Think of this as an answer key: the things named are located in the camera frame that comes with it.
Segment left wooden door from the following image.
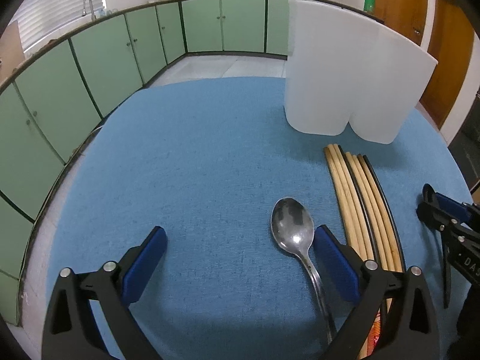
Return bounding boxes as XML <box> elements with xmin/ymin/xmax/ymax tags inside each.
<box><xmin>373</xmin><ymin>0</ymin><xmax>428</xmax><ymax>46</ymax></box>

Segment black glass cabinet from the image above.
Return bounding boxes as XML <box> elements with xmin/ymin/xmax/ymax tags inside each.
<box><xmin>448</xmin><ymin>92</ymin><xmax>480</xmax><ymax>196</ymax></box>

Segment green lower kitchen cabinets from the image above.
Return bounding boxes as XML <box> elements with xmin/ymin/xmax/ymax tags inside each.
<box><xmin>1</xmin><ymin>0</ymin><xmax>289</xmax><ymax>324</ymax></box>

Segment black chopstick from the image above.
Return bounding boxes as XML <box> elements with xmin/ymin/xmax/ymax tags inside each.
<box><xmin>359</xmin><ymin>155</ymin><xmax>405</xmax><ymax>272</ymax></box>

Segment brown board with device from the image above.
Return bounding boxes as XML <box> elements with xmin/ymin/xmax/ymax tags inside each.
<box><xmin>0</xmin><ymin>20</ymin><xmax>25</xmax><ymax>83</ymax></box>

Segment wooden door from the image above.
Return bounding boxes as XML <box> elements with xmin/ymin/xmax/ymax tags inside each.
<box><xmin>373</xmin><ymin>0</ymin><xmax>428</xmax><ymax>46</ymax></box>
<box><xmin>420</xmin><ymin>0</ymin><xmax>474</xmax><ymax>128</ymax></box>

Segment white twin utensil holder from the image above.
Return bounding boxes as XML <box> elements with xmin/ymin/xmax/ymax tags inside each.
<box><xmin>284</xmin><ymin>0</ymin><xmax>438</xmax><ymax>145</ymax></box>

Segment black plastic spoon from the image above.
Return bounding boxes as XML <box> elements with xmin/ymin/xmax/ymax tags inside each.
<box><xmin>442</xmin><ymin>243</ymin><xmax>452</xmax><ymax>309</ymax></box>

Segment right wooden door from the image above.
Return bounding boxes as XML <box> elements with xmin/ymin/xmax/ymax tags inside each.
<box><xmin>420</xmin><ymin>0</ymin><xmax>474</xmax><ymax>128</ymax></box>

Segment blue table mat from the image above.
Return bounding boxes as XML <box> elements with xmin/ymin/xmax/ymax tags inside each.
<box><xmin>46</xmin><ymin>77</ymin><xmax>470</xmax><ymax>359</ymax></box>

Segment red patterned chopstick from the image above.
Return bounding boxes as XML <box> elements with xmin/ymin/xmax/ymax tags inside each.
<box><xmin>344</xmin><ymin>151</ymin><xmax>399</xmax><ymax>360</ymax></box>

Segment light bamboo chopstick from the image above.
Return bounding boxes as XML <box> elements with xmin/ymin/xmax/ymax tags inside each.
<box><xmin>324</xmin><ymin>145</ymin><xmax>368</xmax><ymax>261</ymax></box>

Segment white window blind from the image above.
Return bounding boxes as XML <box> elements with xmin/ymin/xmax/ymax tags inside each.
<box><xmin>12</xmin><ymin>0</ymin><xmax>104</xmax><ymax>50</ymax></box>

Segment green thermos bottle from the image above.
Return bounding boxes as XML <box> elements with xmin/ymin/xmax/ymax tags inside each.
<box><xmin>364</xmin><ymin>0</ymin><xmax>375</xmax><ymax>14</ymax></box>

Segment metal spoon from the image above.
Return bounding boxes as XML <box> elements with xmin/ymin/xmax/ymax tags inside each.
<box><xmin>270</xmin><ymin>197</ymin><xmax>337</xmax><ymax>344</ymax></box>

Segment chrome sink faucet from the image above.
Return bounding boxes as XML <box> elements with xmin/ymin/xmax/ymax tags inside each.
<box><xmin>82</xmin><ymin>0</ymin><xmax>96</xmax><ymax>21</ymax></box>

